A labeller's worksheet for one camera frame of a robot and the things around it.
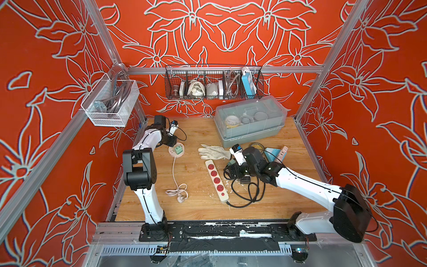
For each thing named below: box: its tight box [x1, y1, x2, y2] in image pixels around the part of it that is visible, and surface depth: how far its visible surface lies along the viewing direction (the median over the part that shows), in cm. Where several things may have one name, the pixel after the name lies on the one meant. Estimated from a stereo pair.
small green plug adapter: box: [174, 145, 183, 155], surface depth 97 cm
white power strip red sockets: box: [204, 159, 230, 203], surface depth 88 cm
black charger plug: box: [240, 174, 252, 184], surface depth 87 cm
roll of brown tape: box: [249, 141, 265, 155], surface depth 105 cm
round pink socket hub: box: [167, 141, 186, 158], surface depth 100 cm
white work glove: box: [197, 143, 232, 161], surface depth 102 cm
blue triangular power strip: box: [264, 145, 289, 163], surface depth 97 cm
